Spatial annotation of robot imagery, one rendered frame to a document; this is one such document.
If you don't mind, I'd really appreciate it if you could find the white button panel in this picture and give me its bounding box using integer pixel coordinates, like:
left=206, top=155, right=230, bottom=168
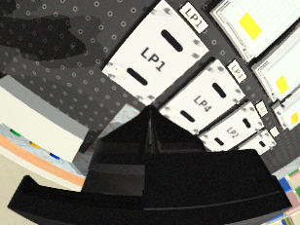
left=0, top=74, right=89, bottom=163

